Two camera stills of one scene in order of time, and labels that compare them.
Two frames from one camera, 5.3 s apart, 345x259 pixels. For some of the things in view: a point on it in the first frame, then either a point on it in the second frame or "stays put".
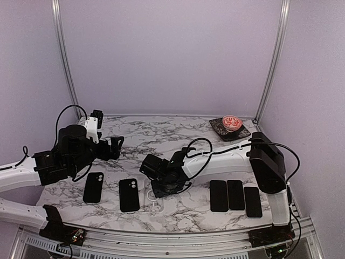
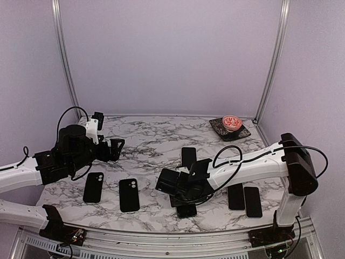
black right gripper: x=160 y=193 to x=176 y=200
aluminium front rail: x=303 y=243 stays put
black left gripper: x=115 y=150 stays put
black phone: x=253 y=202 stays put
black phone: x=219 y=198 to x=187 y=211
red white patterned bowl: x=232 y=123 stays put
